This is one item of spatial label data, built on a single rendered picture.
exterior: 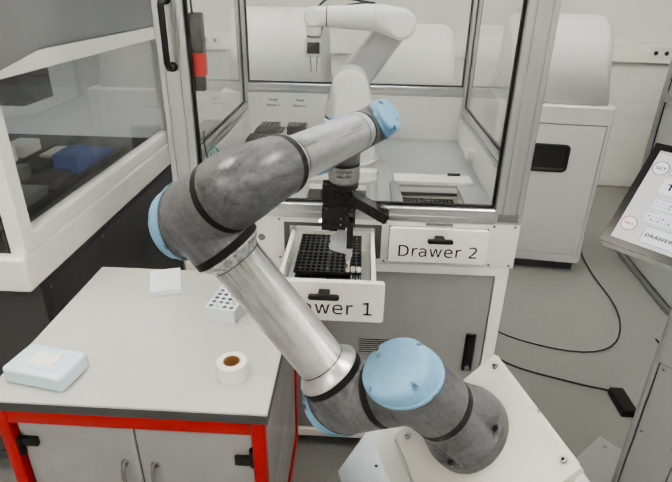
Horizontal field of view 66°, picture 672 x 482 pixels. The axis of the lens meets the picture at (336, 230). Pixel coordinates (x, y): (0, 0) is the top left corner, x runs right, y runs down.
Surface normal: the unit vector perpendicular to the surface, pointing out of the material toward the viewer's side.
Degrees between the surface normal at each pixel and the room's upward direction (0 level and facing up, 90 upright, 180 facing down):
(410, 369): 36
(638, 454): 90
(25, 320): 90
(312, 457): 0
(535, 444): 42
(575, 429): 0
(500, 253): 90
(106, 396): 0
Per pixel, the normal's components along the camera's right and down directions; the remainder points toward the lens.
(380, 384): -0.54, -0.66
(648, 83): -0.11, 0.43
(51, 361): 0.02, -0.90
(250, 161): 0.18, -0.40
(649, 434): -0.79, 0.25
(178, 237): -0.36, 0.54
